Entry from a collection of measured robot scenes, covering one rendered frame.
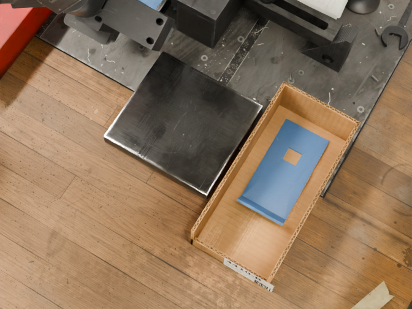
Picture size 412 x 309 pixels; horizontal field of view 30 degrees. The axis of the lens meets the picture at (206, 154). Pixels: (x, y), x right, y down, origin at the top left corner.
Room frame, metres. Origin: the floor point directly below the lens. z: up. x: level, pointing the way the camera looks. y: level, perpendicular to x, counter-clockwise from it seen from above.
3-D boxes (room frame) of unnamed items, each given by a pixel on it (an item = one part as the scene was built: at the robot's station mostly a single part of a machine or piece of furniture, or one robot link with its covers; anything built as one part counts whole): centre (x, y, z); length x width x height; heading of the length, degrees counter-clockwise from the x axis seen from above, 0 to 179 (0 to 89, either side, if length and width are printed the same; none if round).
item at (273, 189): (0.38, -0.11, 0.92); 0.15 x 0.07 x 0.03; 156
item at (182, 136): (0.44, 0.04, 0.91); 0.17 x 0.16 x 0.02; 65
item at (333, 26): (0.60, -0.10, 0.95); 0.15 x 0.03 x 0.10; 65
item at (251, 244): (0.35, -0.10, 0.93); 0.25 x 0.13 x 0.08; 155
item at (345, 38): (0.58, -0.16, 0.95); 0.06 x 0.03 x 0.09; 65
